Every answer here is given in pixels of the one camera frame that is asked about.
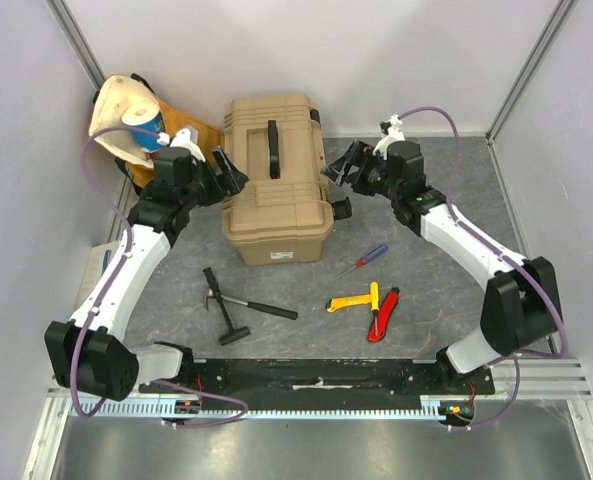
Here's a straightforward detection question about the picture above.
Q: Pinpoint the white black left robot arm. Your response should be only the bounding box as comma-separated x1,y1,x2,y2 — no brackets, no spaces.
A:
44,144,248,401

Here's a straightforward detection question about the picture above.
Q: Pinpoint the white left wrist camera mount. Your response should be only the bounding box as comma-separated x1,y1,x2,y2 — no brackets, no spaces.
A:
157,126,207,162

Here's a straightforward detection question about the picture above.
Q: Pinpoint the grey slotted cable duct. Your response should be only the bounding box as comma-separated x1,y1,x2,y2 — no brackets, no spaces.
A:
96,389,467,420

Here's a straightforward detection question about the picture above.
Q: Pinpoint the blue paper towel roll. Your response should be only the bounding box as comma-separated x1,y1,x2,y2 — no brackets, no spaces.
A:
121,103,165,153

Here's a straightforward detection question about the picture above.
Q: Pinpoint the black rubber mallet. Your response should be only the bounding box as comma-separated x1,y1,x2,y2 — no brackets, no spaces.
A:
203,267,250,346

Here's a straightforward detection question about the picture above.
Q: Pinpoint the blue packaged tool card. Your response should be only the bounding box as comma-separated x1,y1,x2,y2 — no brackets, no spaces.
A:
78,241,118,303

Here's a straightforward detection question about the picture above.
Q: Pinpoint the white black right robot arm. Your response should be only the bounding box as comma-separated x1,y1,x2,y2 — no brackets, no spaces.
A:
321,141,563,394

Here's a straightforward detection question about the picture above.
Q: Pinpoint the yellow handled screwdriver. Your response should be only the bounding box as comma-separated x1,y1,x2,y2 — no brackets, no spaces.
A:
370,281,380,335

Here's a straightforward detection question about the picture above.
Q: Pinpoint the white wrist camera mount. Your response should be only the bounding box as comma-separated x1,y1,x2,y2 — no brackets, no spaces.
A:
373,114,406,160
157,126,207,162

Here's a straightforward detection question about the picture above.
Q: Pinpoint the black handled claw hammer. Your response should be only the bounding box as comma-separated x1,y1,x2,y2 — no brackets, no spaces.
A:
203,288,298,320

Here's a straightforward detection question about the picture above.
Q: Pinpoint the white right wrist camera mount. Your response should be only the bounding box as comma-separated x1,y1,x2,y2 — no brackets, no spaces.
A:
373,114,406,160

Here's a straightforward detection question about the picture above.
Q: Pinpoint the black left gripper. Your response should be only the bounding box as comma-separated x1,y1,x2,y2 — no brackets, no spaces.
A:
181,147,248,209

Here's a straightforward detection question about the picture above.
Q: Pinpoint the yellow box cutter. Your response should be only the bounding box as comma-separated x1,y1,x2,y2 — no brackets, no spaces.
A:
325,294,371,313

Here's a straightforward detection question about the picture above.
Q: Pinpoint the red box cutter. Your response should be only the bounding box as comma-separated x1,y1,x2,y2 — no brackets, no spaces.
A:
367,287,400,343

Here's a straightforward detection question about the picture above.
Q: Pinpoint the tan leather tool bag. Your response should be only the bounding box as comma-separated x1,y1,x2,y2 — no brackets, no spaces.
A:
89,75,224,188

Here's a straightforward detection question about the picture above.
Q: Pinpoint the blue red handled screwdriver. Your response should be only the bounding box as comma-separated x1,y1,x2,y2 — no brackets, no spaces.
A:
337,244,389,279

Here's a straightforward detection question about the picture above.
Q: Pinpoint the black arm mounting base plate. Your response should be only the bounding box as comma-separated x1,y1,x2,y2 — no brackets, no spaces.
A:
184,359,495,401

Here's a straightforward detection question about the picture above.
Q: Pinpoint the tan plastic tool box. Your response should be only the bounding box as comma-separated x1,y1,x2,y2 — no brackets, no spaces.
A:
222,93,352,266

